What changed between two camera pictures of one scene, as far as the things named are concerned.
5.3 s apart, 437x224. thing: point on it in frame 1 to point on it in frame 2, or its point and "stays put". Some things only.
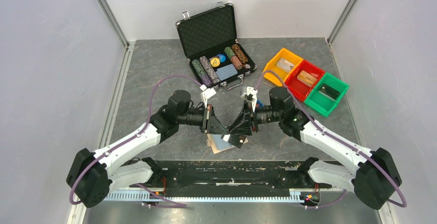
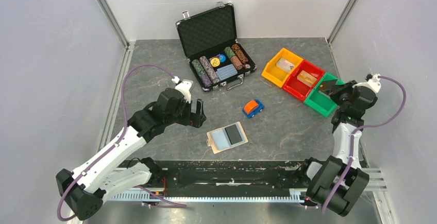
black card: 236,140 to 326,85
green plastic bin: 321,103 stays put
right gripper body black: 266,115 to 342,95
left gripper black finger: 216,125 to 200,117
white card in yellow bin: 285,65 stays put
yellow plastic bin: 281,66 stays put
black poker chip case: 208,41 stays put
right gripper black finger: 243,125 to 332,87
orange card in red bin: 306,78 stays put
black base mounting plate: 233,174 stays put
